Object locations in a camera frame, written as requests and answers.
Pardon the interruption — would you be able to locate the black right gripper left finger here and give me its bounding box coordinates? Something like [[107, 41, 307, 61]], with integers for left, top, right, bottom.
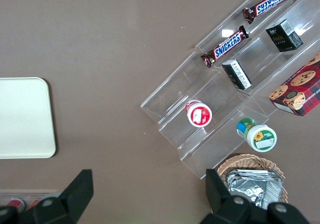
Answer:
[[18, 169, 94, 224]]

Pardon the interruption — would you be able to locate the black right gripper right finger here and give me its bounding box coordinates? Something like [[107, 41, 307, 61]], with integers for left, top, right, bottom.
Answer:
[[199, 168, 252, 224]]

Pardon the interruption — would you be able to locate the small wicker basket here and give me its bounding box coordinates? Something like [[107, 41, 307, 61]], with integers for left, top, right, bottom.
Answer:
[[216, 153, 289, 205]]

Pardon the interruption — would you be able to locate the cream rectangular plastic tray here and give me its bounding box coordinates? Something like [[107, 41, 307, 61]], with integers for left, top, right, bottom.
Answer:
[[0, 77, 56, 159]]

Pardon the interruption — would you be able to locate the silver foil packet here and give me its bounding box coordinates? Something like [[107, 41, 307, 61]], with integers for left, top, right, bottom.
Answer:
[[225, 169, 285, 210]]

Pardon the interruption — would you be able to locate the clear acrylic bottle rack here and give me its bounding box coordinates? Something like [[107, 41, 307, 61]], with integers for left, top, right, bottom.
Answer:
[[0, 190, 62, 211]]

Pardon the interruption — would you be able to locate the green sunflower-label cup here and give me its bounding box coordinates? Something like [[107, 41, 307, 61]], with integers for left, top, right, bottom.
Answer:
[[236, 117, 278, 153]]

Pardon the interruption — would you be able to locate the red-lidded white cup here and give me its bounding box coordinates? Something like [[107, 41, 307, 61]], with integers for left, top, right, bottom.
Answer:
[[185, 99, 213, 128]]

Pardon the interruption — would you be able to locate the clear acrylic stepped display shelf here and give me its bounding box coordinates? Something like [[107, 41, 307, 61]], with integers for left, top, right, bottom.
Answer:
[[140, 0, 320, 180]]

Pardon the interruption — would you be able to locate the small black carton box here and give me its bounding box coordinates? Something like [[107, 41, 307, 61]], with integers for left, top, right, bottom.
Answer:
[[265, 19, 304, 53], [221, 59, 253, 91]]

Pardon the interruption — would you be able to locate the red tartan cookie box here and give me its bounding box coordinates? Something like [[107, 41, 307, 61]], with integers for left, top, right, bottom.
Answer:
[[268, 53, 320, 118]]

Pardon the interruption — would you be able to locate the Snickers chocolate bar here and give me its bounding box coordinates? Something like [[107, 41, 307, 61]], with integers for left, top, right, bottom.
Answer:
[[200, 25, 250, 69], [242, 0, 299, 25]]

